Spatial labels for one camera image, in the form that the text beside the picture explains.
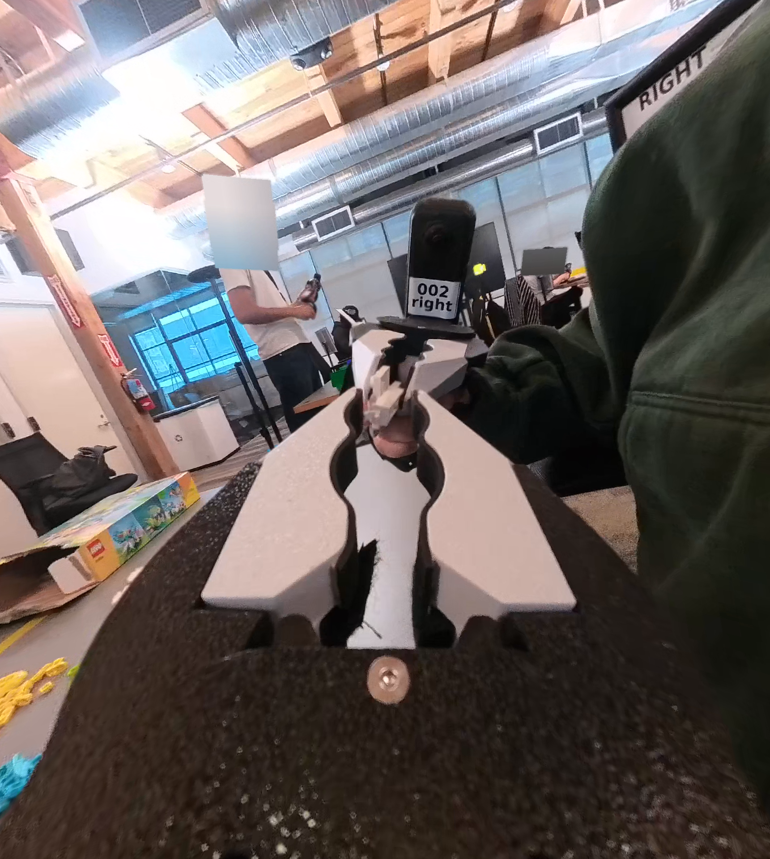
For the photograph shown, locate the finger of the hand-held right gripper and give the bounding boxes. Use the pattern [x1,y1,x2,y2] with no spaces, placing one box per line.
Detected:
[406,339,489,398]
[336,307,392,397]

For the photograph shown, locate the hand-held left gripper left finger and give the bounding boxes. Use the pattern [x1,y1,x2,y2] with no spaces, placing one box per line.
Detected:
[201,388,367,632]

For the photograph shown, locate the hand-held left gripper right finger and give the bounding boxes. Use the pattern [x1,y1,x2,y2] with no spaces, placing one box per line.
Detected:
[412,391,578,625]

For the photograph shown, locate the white lego piece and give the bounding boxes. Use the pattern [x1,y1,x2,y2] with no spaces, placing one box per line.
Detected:
[365,368,404,432]

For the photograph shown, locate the person's right forearm green sleeve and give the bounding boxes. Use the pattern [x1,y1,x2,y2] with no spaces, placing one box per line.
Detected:
[465,305,634,471]

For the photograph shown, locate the colourful cardboard lego box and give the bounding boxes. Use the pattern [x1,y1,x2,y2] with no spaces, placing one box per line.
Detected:
[0,472,201,635]

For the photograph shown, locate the person's right hand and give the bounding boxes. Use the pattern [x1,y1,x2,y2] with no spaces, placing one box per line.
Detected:
[374,409,426,460]

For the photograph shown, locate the black monitor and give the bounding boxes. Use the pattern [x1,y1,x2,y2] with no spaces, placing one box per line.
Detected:
[468,223,508,296]

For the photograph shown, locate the white bin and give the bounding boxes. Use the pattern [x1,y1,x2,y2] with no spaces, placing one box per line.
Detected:
[153,396,241,474]

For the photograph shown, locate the black stand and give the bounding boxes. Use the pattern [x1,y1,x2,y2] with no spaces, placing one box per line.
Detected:
[187,265,285,451]

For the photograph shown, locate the red fire extinguisher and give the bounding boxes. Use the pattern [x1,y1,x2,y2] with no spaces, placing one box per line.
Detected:
[122,372,157,417]

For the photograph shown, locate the black bag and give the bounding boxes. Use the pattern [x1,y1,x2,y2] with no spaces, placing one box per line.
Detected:
[43,444,120,514]

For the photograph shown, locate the operator in green hoodie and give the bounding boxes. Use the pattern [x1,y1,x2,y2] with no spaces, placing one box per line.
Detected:
[579,0,770,846]

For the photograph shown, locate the black office chair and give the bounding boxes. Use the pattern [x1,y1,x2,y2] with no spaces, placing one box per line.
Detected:
[0,431,139,538]

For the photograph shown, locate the white printed sign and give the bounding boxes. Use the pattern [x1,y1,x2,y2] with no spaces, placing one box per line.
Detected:
[605,27,728,152]

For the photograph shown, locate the white door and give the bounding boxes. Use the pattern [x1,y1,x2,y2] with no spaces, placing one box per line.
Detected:
[0,302,114,471]

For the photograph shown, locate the white duct vent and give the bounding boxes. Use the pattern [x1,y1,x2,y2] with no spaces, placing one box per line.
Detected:
[311,207,357,242]
[536,113,583,155]

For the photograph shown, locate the silver air duct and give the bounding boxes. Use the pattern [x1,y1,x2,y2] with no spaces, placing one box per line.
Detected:
[0,67,120,158]
[271,114,610,229]

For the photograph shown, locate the wooden post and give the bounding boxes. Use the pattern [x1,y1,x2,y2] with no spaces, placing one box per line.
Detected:
[0,178,181,481]

